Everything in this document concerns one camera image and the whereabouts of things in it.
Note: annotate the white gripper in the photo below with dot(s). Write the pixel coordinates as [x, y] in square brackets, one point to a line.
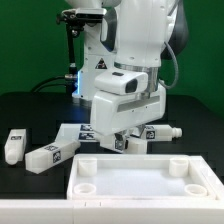
[112, 113]

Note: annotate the white desk top tray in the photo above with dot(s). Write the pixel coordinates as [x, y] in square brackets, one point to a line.
[139, 177]

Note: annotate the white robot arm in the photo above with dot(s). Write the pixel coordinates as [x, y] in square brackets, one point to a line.
[124, 43]

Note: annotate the white L-shaped obstacle fence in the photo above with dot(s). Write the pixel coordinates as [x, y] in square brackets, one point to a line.
[112, 211]

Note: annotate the white marker base plate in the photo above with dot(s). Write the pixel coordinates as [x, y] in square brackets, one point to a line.
[79, 132]

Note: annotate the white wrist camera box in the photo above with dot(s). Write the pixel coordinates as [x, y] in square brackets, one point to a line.
[122, 82]

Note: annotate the black camera on stand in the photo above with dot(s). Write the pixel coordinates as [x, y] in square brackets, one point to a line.
[75, 20]

